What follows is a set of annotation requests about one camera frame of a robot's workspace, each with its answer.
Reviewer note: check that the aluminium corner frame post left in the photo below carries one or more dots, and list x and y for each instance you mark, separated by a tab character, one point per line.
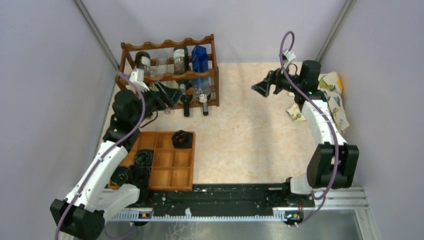
92	26

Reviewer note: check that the clear tall glass bottle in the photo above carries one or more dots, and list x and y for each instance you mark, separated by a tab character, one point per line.
161	64

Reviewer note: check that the black cable coil tray corner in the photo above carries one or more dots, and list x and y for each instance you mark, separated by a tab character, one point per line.
139	175

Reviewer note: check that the clear square glass bottle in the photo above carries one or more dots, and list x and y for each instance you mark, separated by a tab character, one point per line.
167	110

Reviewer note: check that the green wine bottle dark label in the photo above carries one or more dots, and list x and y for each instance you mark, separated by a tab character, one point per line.
204	101

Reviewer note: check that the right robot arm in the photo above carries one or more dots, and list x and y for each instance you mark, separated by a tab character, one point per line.
334	161

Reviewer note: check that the wooden compartment tray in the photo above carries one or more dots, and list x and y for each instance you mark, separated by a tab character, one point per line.
173	159

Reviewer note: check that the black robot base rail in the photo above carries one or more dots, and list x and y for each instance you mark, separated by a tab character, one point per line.
223	200

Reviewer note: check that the aluminium corner frame post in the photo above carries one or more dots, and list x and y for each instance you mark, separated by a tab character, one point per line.
92	26
336	27

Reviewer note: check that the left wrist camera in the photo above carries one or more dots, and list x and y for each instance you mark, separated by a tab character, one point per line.
137	78

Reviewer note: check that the tall green wine bottle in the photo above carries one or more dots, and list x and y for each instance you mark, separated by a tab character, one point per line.
181	64

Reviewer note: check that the aluminium corner frame post right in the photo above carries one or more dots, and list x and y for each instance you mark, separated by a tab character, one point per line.
336	27

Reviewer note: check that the dinosaur print cloth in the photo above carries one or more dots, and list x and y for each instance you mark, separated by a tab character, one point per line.
331	85

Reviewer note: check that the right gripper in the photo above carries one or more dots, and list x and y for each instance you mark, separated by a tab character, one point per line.
274	77

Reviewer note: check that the dark bottle brown label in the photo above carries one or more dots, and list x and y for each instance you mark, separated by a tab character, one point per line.
143	61

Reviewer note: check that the wooden wine rack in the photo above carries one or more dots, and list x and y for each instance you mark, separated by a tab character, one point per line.
213	68

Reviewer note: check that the black cable coil tray left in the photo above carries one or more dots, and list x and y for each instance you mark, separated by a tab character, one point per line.
120	176

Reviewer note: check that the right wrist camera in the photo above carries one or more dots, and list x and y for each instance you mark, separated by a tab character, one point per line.
288	57

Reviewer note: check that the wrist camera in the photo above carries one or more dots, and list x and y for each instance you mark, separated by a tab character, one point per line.
137	78
288	57

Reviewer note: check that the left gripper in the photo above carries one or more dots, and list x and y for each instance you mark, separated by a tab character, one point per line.
171	94

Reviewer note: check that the green wine bottle white label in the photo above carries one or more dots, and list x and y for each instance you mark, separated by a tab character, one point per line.
186	99

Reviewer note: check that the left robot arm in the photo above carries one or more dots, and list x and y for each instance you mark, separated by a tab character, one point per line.
86	209

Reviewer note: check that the black cable coil tray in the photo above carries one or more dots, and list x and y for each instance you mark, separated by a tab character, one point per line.
120	176
144	158

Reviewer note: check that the black cable coil tray middle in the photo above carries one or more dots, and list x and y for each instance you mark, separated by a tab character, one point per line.
144	158

